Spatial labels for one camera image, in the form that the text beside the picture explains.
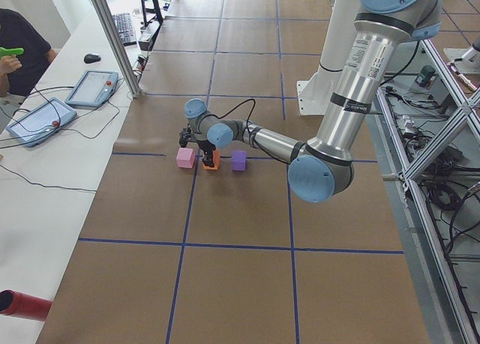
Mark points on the black keyboard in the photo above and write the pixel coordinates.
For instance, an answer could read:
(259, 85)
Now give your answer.
(125, 28)

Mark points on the red cylinder bottle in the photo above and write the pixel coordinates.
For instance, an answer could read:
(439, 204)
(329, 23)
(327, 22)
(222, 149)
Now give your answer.
(21, 305)

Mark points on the aluminium side frame rail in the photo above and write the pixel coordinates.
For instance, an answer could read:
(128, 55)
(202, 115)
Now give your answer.
(429, 126)

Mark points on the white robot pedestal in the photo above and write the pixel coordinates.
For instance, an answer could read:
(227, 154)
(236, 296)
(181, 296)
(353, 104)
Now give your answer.
(314, 95)

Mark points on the pink foam block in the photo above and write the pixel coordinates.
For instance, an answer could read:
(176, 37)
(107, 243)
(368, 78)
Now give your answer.
(185, 158)

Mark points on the near blue teach pendant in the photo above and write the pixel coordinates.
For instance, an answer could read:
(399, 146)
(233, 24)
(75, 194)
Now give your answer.
(38, 125)

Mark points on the aluminium frame post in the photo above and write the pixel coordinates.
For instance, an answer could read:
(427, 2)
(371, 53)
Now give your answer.
(103, 12)

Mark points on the purple foam block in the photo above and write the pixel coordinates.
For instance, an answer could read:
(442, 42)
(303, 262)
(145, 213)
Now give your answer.
(239, 160)

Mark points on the black computer mouse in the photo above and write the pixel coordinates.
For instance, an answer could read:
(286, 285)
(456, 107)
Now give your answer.
(91, 58)

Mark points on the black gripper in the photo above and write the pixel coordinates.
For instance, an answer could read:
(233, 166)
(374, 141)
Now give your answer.
(205, 147)

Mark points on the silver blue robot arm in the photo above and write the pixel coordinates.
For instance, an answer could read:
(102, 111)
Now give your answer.
(322, 166)

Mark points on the green toy gun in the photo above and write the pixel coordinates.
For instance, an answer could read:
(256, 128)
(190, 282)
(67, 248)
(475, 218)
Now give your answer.
(10, 51)

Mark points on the blue teach pendant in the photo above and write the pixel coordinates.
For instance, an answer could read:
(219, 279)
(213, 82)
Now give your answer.
(38, 125)
(93, 89)

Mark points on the orange foam block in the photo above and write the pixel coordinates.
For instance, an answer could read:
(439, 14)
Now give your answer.
(211, 161)

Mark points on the far blue teach pendant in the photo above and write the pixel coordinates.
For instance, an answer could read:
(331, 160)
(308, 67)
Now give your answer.
(93, 89)

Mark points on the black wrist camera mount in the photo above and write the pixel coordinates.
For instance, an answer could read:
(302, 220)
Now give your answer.
(186, 137)

